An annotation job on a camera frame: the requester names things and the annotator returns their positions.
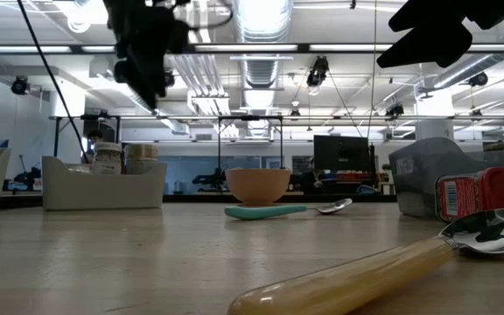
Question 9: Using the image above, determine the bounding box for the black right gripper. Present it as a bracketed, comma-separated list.
[376, 0, 504, 69]

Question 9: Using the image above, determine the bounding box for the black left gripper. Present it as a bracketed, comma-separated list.
[102, 0, 191, 110]

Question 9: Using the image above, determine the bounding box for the gold lid spice jar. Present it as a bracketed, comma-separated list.
[124, 143, 160, 176]

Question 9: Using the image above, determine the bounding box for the white lid spice jar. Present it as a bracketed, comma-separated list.
[92, 142, 123, 176]

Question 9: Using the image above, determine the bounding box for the red spice box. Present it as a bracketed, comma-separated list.
[434, 166, 504, 223]

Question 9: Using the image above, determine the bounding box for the teal handled spoon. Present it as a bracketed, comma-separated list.
[224, 198, 354, 221]

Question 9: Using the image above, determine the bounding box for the person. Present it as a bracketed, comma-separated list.
[85, 129, 105, 164]

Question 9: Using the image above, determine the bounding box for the black plastic tray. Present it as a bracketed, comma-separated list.
[388, 137, 504, 220]

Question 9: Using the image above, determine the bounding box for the black monitor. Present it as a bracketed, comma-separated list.
[312, 134, 376, 172]

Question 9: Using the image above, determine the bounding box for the orange bowl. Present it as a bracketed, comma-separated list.
[224, 168, 292, 207]

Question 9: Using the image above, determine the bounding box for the black background rig frame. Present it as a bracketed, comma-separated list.
[216, 115, 284, 171]
[50, 113, 123, 158]

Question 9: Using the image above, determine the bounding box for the black left wrist camera cable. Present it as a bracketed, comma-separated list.
[15, 0, 90, 164]

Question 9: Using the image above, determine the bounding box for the thin hanging cable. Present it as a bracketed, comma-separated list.
[367, 0, 378, 139]

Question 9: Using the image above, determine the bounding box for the silver ventilation duct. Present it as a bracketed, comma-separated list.
[233, 0, 295, 139]

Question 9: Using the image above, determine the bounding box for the black aluminium rig frame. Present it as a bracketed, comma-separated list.
[0, 42, 504, 55]

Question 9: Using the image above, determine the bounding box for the yellow handled spoon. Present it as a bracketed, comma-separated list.
[227, 207, 504, 315]

